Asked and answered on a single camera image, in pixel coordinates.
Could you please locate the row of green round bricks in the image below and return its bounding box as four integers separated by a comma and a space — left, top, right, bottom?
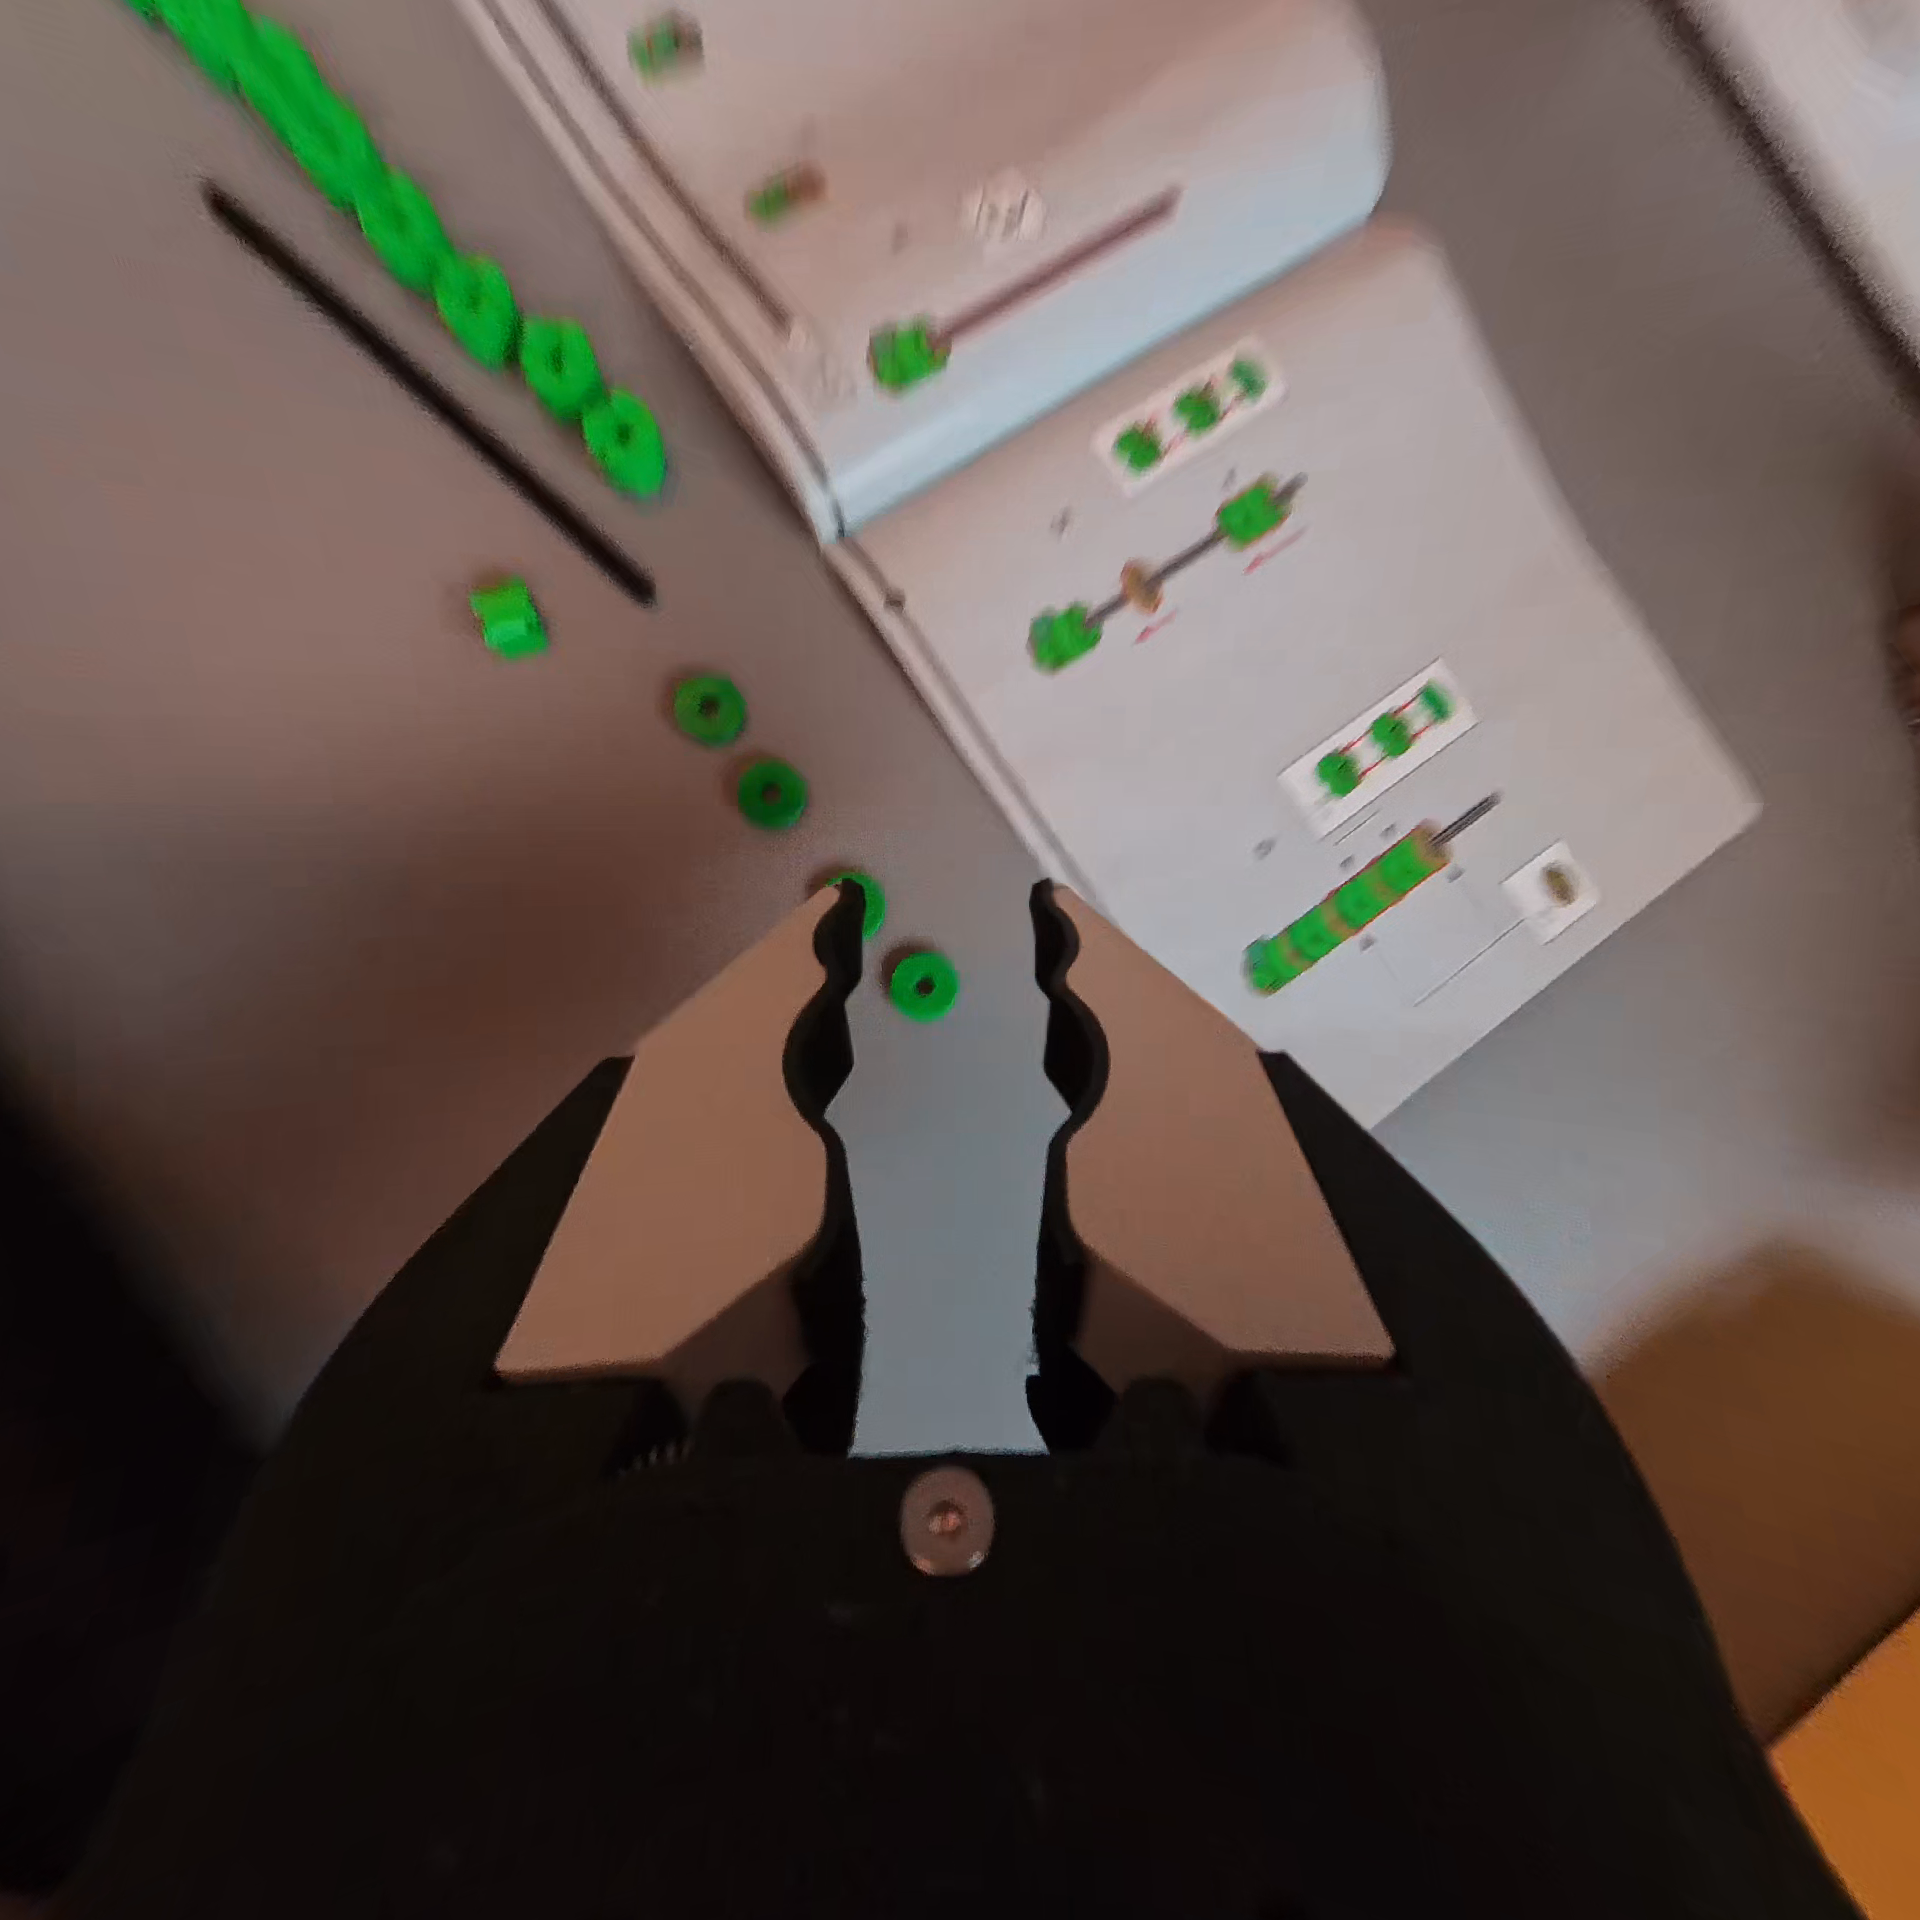
128, 0, 673, 500

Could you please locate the long black rod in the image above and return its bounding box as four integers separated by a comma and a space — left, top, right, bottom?
199, 180, 661, 609

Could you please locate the small green square brick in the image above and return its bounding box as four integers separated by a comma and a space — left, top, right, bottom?
466, 576, 554, 663

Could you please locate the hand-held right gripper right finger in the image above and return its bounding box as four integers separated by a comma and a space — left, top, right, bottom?
1028, 880, 1402, 1455

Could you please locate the open instruction booklet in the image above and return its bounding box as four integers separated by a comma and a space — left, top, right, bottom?
451, 0, 1767, 1129

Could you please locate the yellow plastic bin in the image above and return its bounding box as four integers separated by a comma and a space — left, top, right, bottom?
1586, 1237, 1920, 1920

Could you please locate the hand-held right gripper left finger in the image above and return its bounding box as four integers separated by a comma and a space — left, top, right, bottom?
496, 882, 869, 1455

